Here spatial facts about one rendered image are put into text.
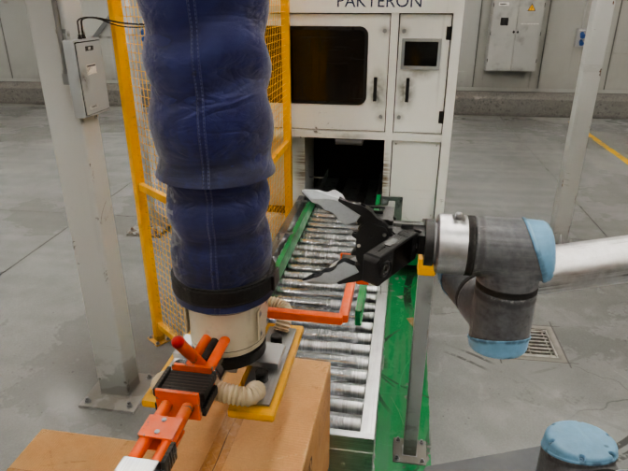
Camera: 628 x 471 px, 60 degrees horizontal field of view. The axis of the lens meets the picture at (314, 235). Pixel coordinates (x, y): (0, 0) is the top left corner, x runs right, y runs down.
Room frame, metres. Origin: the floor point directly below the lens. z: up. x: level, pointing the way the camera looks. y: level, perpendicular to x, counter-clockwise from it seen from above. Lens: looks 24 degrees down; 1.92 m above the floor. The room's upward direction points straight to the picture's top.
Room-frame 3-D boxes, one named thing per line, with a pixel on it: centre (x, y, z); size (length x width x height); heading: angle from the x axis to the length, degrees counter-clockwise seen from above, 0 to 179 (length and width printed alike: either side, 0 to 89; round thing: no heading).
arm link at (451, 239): (0.75, -0.20, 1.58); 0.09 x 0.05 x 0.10; 170
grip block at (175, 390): (0.82, 0.24, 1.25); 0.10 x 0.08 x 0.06; 80
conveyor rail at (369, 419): (2.53, -0.37, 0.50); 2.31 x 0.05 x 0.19; 171
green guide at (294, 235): (2.98, 0.16, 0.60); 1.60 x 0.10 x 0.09; 171
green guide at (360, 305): (2.89, -0.37, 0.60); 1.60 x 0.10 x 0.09; 171
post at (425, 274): (1.91, -0.44, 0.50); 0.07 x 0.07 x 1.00; 81
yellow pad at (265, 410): (1.05, 0.10, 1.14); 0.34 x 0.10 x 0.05; 170
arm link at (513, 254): (0.73, -0.29, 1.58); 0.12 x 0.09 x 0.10; 80
